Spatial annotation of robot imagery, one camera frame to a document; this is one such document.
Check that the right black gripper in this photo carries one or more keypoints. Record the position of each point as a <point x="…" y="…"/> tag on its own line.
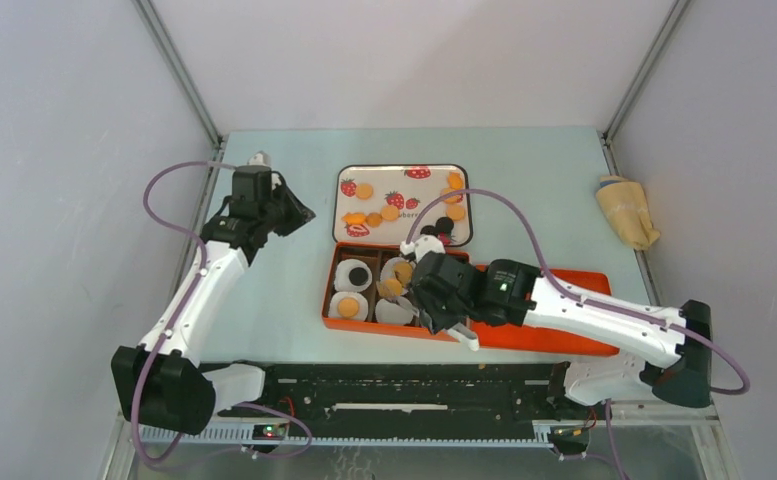
<point x="435" y="324"/>

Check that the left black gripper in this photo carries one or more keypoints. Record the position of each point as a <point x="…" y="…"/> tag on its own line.
<point x="299" y="212"/>

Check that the swirl tan cookie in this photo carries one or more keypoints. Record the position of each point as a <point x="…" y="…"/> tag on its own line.
<point x="391" y="288"/>

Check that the round tan biscuit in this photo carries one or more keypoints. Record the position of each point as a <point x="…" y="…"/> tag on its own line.
<point x="348" y="307"/>
<point x="364" y="191"/>
<point x="449" y="196"/>
<point x="374" y="220"/>
<point x="455" y="212"/>
<point x="390" y="213"/>
<point x="403" y="272"/>

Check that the orange cookie box with dividers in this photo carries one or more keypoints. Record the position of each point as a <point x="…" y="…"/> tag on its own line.
<point x="375" y="256"/>

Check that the strawberry print serving tray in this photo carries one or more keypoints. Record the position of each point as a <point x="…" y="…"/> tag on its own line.
<point x="414" y="189"/>

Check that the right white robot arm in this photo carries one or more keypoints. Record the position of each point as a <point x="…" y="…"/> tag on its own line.
<point x="660" y="350"/>

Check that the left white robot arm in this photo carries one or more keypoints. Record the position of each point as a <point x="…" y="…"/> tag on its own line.
<point x="159" y="382"/>

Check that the white paper cupcake liner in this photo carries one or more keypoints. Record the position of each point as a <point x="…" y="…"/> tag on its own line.
<point x="387" y="270"/>
<point x="333" y="303"/>
<point x="341" y="282"/>
<point x="389" y="313"/>

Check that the orange box lid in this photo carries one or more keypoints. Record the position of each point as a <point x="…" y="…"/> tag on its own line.
<point x="545" y="340"/>

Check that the beige cloth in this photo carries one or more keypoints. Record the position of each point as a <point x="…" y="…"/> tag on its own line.
<point x="624" y="205"/>

